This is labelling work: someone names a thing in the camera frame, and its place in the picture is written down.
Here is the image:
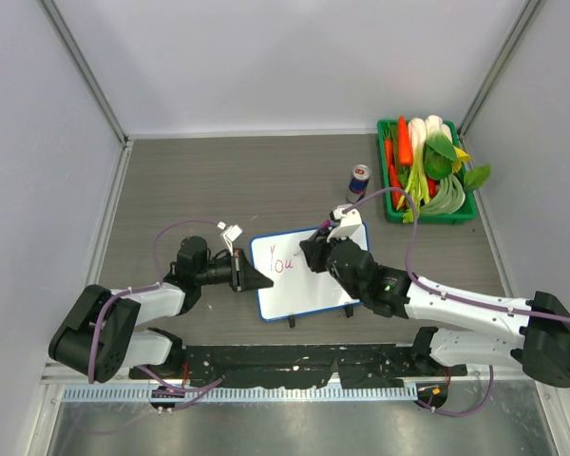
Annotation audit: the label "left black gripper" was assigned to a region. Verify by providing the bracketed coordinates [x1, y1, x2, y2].
[196, 248, 272, 292]

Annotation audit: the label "blue framed whiteboard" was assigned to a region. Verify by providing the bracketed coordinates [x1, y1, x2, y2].
[250, 227, 359, 321]

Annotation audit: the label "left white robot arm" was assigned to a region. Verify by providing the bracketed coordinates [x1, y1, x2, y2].
[48, 236, 274, 383]

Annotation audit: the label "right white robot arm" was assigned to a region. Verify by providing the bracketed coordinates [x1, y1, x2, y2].
[299, 229, 570, 389]

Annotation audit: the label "blue silver energy drink can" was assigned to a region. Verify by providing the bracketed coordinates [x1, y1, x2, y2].
[346, 164, 371, 204]

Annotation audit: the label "small orange toy carrot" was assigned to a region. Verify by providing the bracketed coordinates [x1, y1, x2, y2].
[384, 139, 403, 211]

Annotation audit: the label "large orange toy carrot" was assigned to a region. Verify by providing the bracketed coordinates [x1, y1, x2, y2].
[397, 116, 413, 166]

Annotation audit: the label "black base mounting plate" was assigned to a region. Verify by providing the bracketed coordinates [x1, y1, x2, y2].
[149, 344, 467, 390]

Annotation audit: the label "pale green toy beans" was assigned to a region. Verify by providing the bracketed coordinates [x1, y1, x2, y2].
[421, 175, 466, 217]

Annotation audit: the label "green toy leafy vegetable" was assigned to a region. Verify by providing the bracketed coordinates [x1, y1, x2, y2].
[424, 132, 491, 193]

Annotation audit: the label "green plastic tray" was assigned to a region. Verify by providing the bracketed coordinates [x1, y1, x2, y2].
[377, 119, 477, 225]

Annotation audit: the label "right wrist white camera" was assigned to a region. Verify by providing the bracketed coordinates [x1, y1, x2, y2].
[327, 204, 362, 241]

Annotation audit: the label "wrist white camera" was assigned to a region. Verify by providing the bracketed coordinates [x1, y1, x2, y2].
[217, 221, 243, 256]
[327, 204, 362, 241]

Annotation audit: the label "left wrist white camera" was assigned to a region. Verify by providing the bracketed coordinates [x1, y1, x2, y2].
[217, 221, 243, 256]

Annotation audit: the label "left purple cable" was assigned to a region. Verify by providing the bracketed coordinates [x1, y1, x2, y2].
[87, 218, 229, 412]

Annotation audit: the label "white slotted cable duct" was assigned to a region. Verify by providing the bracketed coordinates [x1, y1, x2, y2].
[61, 383, 417, 404]

